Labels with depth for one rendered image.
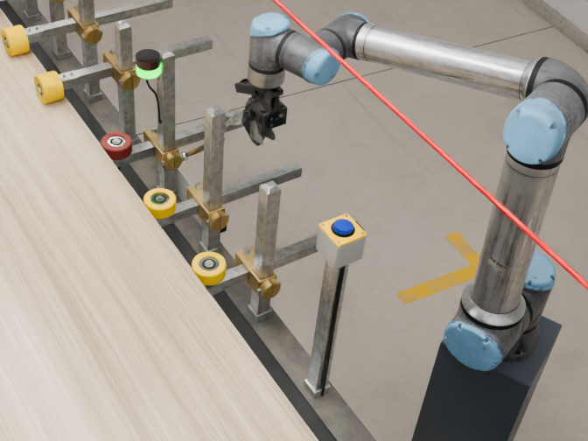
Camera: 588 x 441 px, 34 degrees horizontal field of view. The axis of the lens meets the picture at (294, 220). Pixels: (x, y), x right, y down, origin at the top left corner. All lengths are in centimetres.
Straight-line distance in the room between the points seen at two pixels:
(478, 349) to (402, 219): 152
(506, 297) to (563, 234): 168
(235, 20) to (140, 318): 282
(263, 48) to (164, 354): 73
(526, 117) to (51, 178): 119
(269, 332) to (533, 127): 85
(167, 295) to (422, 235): 171
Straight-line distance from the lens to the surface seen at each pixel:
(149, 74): 238
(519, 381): 252
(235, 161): 389
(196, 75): 435
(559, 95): 194
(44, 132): 260
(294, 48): 219
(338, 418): 222
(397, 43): 219
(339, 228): 185
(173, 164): 256
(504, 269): 214
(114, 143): 254
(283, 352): 232
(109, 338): 208
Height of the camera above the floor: 251
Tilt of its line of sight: 43 degrees down
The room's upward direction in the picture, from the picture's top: 7 degrees clockwise
